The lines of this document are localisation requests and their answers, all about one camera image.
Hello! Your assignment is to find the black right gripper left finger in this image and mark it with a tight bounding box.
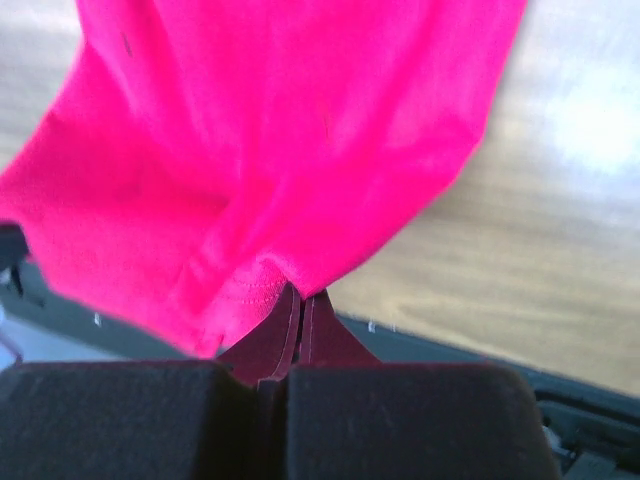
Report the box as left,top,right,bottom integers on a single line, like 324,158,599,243
1,287,301,479

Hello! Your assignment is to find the magenta t shirt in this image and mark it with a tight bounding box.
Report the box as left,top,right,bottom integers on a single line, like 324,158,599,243
1,1,525,358

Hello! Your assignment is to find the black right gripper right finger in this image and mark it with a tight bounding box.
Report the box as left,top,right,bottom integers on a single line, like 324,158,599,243
284,293,559,479

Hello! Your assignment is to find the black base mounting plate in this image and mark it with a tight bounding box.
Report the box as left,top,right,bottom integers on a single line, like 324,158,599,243
0,222,640,480

